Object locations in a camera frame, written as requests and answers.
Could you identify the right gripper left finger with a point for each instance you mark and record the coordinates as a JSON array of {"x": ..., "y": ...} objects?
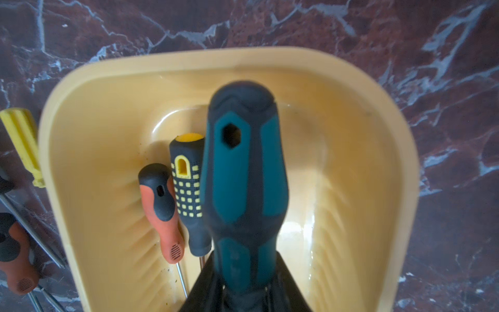
[{"x": 207, "y": 293}]

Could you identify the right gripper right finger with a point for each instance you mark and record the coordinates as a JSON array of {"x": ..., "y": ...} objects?
[{"x": 283, "y": 292}]

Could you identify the green black screwdriver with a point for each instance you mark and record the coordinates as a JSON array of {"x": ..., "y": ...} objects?
[{"x": 244, "y": 194}]

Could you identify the black yellow dotted screwdriver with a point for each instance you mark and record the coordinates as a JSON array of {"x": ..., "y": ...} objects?
[{"x": 186, "y": 153}]

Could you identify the yellow plastic storage box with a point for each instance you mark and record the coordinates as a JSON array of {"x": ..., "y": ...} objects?
[{"x": 351, "y": 160}]

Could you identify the small orange black screwdriver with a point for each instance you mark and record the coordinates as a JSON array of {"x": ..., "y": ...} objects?
[{"x": 21, "y": 276}]

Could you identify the black yellow small screwdriver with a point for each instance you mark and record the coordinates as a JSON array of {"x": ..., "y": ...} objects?
[{"x": 7, "y": 186}]

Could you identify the yellow handle screwdriver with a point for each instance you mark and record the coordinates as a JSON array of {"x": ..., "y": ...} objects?
[{"x": 22, "y": 130}]

